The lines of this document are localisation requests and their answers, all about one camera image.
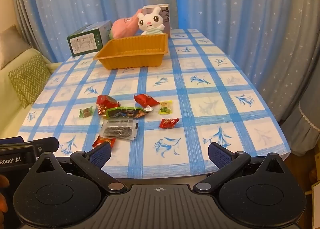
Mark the person's left hand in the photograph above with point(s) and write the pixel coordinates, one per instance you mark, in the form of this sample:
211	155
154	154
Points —
3	181

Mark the red snack packet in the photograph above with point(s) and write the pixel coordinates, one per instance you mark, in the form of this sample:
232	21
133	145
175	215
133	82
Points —
145	99
169	123
103	101
102	141

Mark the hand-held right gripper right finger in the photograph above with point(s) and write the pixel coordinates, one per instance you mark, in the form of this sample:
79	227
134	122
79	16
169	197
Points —
220	155

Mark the white rabbit plush toy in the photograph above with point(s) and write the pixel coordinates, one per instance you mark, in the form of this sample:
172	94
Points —
148	21

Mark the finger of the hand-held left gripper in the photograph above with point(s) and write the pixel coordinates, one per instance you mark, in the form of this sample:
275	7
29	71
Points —
10	140
45	145

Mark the light green sofa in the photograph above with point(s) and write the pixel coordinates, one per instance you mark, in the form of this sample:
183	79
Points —
7	114

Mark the grey chair cover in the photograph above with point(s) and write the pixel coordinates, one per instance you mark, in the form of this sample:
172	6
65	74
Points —
307	139

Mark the green zigzag cushion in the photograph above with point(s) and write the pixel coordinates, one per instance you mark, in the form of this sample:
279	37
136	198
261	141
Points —
27	79

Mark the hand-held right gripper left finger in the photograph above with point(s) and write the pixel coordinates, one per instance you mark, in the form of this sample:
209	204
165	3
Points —
101	155

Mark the pink plush toy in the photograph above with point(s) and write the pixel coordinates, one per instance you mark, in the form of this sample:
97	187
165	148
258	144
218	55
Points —
122	28

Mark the orange plastic tray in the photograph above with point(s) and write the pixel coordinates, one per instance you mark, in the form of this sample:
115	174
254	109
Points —
130	56

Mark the clear candy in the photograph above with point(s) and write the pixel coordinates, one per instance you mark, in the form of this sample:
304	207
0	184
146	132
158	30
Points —
149	109

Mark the grey box with plant print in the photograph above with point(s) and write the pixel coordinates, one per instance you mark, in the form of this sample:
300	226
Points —
167	16

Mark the clear packet with dark contents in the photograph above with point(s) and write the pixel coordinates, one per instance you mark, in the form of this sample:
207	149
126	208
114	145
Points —
118	130

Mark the small green candy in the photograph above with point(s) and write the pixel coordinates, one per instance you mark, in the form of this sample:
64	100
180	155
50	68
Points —
85	112

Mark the beige cushion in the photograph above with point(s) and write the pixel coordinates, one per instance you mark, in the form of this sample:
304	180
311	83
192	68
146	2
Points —
10	46

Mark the yellow green candy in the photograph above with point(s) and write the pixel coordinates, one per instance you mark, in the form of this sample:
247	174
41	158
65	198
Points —
165	107

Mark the long green snack packet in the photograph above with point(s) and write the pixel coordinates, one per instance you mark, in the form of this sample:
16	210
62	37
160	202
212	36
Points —
125	112

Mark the green and white carton box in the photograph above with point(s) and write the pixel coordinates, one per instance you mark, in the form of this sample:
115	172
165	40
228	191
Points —
85	44

